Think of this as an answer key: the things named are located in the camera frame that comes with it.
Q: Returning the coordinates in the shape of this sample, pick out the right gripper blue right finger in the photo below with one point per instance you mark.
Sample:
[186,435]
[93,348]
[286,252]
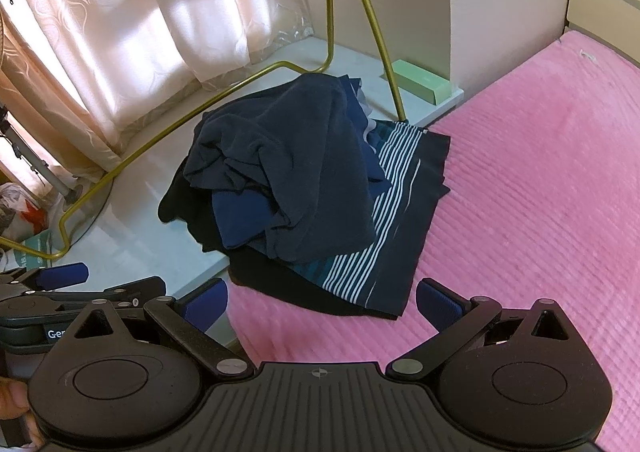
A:
[439,305]

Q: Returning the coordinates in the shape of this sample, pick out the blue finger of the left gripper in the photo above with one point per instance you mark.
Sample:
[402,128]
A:
[62,276]

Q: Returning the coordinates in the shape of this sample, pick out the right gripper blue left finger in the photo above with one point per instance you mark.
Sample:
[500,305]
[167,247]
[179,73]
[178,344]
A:
[206,304]

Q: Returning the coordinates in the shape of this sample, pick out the dark navy fleece pants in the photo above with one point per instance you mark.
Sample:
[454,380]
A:
[295,142]

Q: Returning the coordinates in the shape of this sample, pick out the person's left hand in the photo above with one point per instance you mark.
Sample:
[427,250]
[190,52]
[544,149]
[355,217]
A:
[15,405]

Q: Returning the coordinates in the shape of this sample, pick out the red white plastic bag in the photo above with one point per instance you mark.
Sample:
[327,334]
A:
[21,217]

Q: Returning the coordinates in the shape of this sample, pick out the grey metal tripod leg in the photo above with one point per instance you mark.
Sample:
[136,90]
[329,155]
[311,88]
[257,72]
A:
[38,165]

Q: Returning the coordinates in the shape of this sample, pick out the royal blue garment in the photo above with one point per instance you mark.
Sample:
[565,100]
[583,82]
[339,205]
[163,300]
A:
[248,217]

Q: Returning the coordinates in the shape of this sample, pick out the pink plush bed blanket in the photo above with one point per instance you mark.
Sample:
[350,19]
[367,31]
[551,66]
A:
[540,232]

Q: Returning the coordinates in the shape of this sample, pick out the green rectangular box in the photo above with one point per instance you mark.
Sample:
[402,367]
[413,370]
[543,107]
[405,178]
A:
[423,84]

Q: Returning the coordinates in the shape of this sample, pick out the beige patterned curtain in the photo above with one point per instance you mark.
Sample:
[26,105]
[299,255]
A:
[82,77]

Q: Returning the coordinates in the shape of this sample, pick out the wooden bed headboard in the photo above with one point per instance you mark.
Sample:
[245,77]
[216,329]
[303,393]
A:
[614,23]

